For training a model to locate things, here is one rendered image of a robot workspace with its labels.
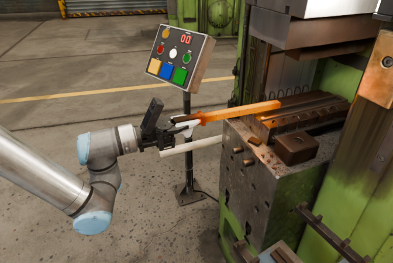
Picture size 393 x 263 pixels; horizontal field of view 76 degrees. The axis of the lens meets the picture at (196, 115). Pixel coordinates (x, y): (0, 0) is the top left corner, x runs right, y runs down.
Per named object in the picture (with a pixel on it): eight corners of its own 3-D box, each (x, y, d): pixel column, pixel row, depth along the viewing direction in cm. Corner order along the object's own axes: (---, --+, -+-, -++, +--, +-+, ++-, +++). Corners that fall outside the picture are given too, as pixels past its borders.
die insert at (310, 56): (298, 61, 83) (302, 43, 80) (283, 54, 89) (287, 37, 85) (365, 51, 92) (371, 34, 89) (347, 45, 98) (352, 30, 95)
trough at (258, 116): (261, 123, 92) (262, 119, 92) (253, 116, 96) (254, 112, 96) (347, 102, 105) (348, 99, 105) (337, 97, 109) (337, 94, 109)
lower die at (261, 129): (266, 145, 92) (269, 126, 88) (239, 118, 108) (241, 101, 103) (351, 123, 105) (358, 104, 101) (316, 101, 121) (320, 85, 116)
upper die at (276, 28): (284, 50, 73) (290, 16, 68) (248, 34, 89) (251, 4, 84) (385, 36, 86) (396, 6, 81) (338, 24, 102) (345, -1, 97)
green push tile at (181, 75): (182, 86, 121) (187, 71, 120) (172, 81, 126) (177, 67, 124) (184, 86, 123) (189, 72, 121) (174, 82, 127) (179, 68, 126)
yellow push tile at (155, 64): (156, 75, 133) (160, 61, 132) (147, 71, 137) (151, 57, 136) (158, 75, 134) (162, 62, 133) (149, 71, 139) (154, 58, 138)
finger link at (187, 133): (200, 131, 86) (173, 137, 84) (200, 117, 83) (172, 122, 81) (203, 137, 84) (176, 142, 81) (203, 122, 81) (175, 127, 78)
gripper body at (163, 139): (171, 134, 88) (135, 142, 84) (169, 113, 83) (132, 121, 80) (177, 147, 82) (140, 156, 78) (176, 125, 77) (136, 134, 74)
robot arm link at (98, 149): (81, 154, 80) (72, 128, 75) (121, 145, 84) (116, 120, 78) (81, 175, 72) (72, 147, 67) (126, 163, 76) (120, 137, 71)
